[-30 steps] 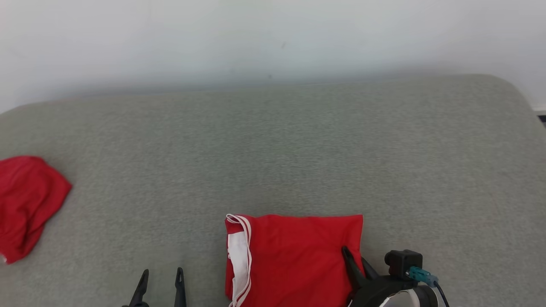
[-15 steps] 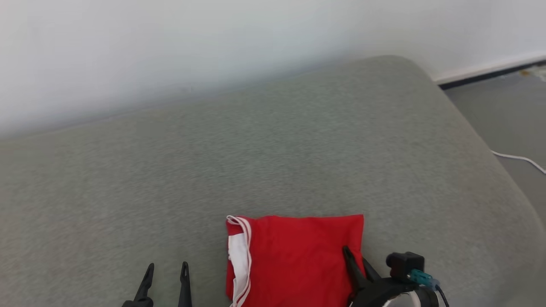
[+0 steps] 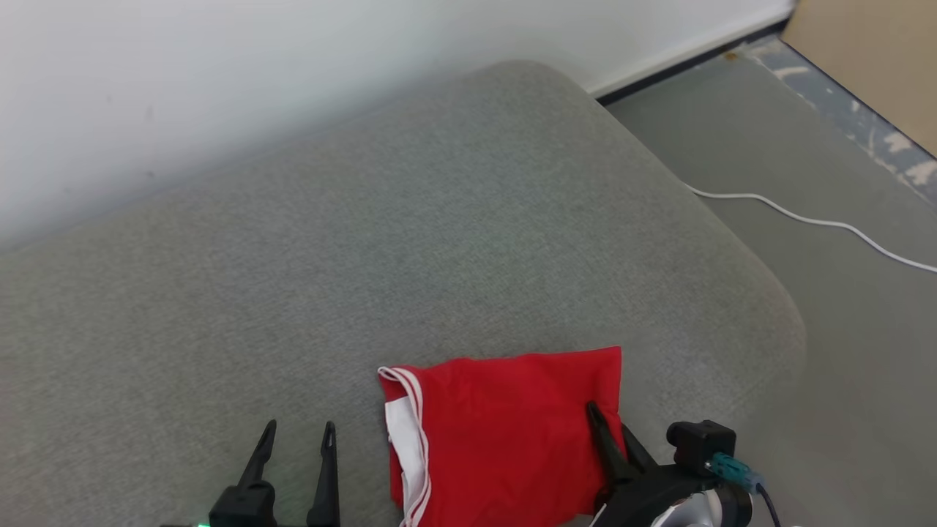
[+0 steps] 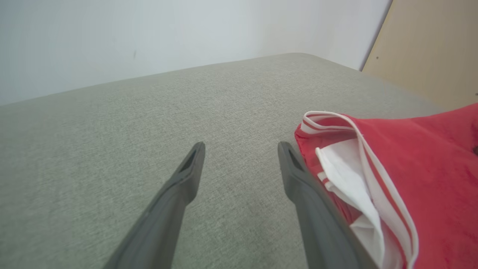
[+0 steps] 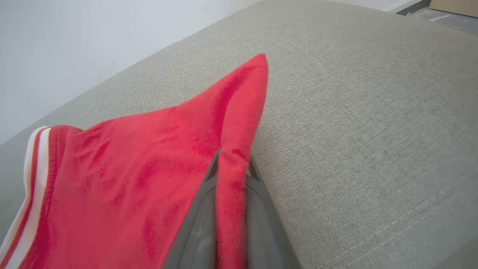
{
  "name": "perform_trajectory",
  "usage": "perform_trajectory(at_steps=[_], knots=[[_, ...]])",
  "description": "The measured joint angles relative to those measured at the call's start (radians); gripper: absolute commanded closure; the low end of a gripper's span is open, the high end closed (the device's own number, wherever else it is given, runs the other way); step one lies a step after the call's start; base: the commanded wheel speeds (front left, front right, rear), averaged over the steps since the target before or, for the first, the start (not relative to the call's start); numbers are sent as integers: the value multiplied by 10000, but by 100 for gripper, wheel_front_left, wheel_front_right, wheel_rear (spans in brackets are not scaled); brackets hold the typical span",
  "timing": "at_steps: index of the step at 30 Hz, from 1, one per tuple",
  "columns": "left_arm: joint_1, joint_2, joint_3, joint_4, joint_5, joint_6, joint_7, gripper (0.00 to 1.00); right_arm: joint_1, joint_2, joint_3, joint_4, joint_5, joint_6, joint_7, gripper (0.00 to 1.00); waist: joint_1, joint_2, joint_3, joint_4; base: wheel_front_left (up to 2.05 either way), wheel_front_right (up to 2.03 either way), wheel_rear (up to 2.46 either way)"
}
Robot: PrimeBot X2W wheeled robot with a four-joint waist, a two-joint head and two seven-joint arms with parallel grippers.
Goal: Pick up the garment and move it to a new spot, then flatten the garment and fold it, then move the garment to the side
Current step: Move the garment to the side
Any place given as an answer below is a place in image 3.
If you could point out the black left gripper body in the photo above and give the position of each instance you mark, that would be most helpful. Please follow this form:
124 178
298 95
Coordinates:
245 509

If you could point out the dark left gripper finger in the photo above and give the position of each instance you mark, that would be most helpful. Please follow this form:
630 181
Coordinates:
260 457
327 483

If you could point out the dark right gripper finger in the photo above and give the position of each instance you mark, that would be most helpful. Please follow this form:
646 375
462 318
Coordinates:
638 457
606 446

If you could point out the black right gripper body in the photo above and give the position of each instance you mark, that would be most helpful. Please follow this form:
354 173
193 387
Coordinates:
644 498

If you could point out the red jersey with black lettering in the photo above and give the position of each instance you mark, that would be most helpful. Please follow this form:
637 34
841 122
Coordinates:
498 439

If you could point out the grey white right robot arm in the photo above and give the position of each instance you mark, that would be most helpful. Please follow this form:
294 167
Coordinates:
710 511

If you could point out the grey fabric sofa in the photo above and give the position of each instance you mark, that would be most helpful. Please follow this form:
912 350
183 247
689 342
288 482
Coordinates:
366 256

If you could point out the light brown board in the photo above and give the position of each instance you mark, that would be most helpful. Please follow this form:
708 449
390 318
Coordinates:
878 58

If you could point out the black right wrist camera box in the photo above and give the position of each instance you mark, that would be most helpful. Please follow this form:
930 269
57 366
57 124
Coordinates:
699 446

